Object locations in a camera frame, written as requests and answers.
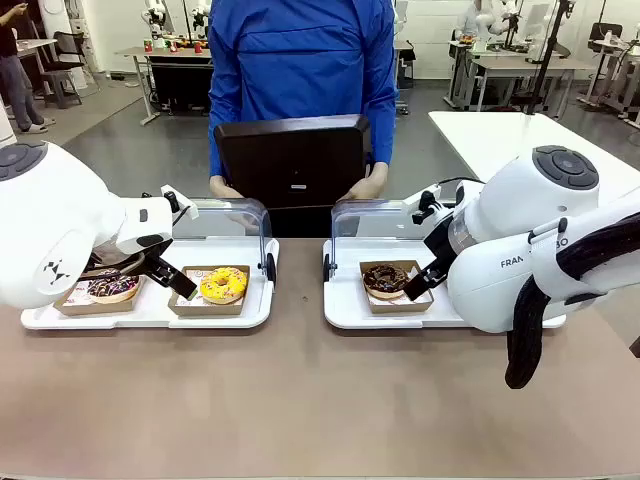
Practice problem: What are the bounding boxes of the black cabinet under desk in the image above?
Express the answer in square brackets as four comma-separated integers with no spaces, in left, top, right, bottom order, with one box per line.
[148,60,214,115]

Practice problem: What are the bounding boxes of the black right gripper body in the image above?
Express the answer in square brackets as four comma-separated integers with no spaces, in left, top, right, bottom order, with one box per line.
[423,214,460,270]

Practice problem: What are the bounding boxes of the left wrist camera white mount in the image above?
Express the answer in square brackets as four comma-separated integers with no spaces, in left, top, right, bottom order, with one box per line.
[159,184,200,225]

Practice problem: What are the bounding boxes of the dark chocolate donut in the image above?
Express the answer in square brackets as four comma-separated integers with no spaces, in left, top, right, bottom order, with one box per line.
[362,264,412,301]

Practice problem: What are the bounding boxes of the black serving tray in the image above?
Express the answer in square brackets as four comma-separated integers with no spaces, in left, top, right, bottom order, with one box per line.
[214,113,375,210]

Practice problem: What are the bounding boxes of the person right hand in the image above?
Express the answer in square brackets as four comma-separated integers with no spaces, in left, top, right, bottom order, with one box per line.
[208,174,243,200]

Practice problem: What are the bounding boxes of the white display tray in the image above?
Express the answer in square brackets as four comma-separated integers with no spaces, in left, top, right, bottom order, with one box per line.
[19,237,281,331]
[322,237,568,331]

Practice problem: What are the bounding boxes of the seated background person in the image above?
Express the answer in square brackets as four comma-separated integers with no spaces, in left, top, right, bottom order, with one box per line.
[453,0,497,42]

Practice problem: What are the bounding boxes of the wooden desk with cans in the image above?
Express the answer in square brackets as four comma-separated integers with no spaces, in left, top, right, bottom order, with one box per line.
[114,45,215,127]

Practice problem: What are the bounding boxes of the white side table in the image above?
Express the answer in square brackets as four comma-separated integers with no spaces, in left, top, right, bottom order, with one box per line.
[427,110,640,202]

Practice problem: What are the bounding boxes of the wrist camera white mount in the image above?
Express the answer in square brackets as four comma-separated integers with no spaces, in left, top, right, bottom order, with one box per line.
[159,184,200,225]
[403,183,446,226]

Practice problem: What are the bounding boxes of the person right forearm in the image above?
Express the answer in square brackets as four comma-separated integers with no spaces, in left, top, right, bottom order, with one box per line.
[207,94,240,179]

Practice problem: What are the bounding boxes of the black left arm cable sleeve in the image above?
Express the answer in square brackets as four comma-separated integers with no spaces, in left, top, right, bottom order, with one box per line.
[81,248,147,281]

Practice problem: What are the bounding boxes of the background person in jeans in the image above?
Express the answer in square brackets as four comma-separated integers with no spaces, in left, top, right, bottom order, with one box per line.
[0,2,57,135]

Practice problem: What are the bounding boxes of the black tripod pole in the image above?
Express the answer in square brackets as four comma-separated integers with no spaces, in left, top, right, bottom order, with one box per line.
[524,0,575,117]

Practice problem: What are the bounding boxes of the black office chair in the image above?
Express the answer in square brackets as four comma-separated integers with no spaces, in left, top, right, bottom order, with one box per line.
[38,30,102,110]

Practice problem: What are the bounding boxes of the yellow glazed donut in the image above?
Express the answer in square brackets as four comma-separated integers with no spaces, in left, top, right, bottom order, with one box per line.
[199,266,249,306]

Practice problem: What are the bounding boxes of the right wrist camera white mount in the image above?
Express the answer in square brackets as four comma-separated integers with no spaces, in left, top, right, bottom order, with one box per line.
[403,183,446,226]

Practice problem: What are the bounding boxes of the blue jacket torso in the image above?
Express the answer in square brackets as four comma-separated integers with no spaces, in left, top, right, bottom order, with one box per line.
[206,0,400,189]

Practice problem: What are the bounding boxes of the thin black camera cable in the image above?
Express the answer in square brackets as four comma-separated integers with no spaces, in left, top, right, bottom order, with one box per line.
[437,176,485,190]

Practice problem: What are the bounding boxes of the chocolate donut with colourful sprinkles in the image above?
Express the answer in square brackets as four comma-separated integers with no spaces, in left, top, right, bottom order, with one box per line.
[86,272,143,305]

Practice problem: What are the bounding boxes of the grey background desk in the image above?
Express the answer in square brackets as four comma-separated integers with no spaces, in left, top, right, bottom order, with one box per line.
[468,55,597,120]

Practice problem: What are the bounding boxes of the person left forearm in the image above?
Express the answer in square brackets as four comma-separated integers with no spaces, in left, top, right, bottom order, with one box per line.
[367,89,400,167]

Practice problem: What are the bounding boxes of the black trousers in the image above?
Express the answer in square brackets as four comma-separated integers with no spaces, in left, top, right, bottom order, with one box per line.
[268,205,335,239]

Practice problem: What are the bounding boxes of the brown cardboard donut tray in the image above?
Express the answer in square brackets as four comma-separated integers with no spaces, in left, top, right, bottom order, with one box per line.
[53,272,147,317]
[167,264,252,319]
[358,258,436,316]

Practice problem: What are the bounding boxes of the clear plastic display lid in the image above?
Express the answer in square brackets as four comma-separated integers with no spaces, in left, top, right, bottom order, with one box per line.
[323,198,437,284]
[171,196,278,290]

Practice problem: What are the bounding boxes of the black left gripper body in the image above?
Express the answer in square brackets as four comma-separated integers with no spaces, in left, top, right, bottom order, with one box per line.
[133,233,174,275]

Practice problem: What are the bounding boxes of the person left hand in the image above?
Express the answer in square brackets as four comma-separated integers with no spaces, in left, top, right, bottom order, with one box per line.
[344,161,391,202]

